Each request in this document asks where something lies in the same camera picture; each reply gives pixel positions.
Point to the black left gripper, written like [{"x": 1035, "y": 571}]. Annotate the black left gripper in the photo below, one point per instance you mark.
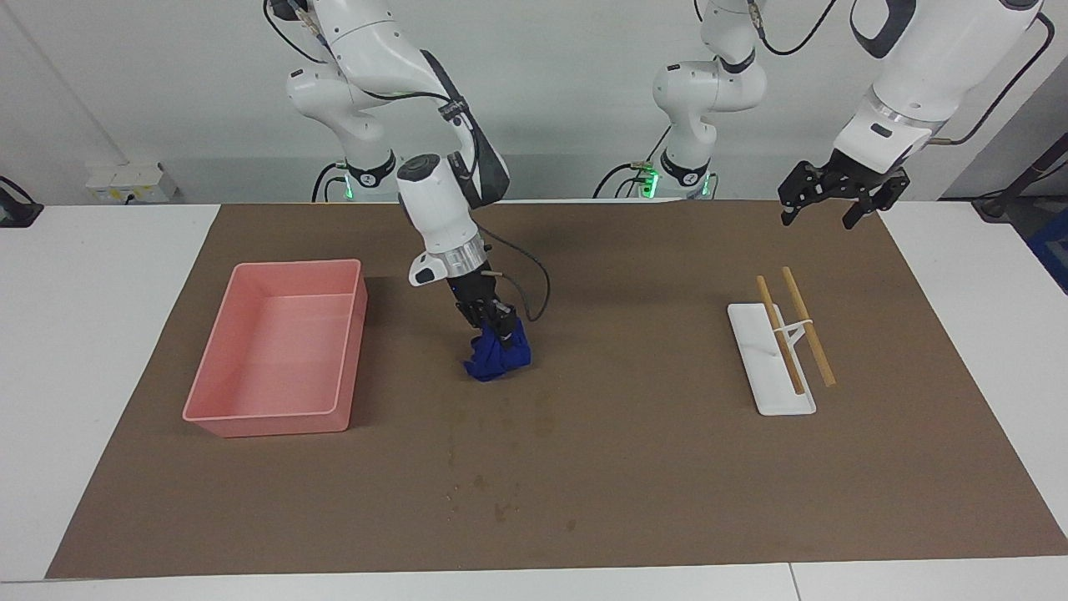
[{"x": 859, "y": 177}]

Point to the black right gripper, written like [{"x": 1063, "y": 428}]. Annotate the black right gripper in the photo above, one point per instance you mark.
[{"x": 476, "y": 292}]

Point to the blue towel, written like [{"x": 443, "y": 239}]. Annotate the blue towel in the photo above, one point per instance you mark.
[{"x": 496, "y": 359}]

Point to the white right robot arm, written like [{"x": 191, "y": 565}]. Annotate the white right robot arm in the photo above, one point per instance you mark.
[{"x": 434, "y": 200}]

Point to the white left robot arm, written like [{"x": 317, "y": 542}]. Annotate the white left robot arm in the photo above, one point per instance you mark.
[{"x": 918, "y": 58}]

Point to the white towel rack base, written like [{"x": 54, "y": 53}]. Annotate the white towel rack base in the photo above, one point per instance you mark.
[{"x": 780, "y": 396}]

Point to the wooden rack rod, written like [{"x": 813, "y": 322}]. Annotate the wooden rack rod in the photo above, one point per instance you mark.
[
  {"x": 813, "y": 346},
  {"x": 776, "y": 330}
]

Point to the black stand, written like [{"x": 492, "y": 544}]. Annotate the black stand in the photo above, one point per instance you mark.
[{"x": 997, "y": 204}]

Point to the brown table mat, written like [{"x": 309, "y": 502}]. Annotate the brown table mat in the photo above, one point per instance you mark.
[{"x": 626, "y": 459}]

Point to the blue crate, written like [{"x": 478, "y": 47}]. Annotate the blue crate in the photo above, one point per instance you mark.
[{"x": 1053, "y": 246}]

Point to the pink plastic bin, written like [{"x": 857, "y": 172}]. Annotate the pink plastic bin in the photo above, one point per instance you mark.
[{"x": 275, "y": 351}]

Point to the white power strip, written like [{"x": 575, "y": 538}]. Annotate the white power strip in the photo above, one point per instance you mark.
[{"x": 125, "y": 184}]

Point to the black clamp mount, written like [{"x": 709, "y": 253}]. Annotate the black clamp mount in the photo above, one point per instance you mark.
[{"x": 17, "y": 213}]

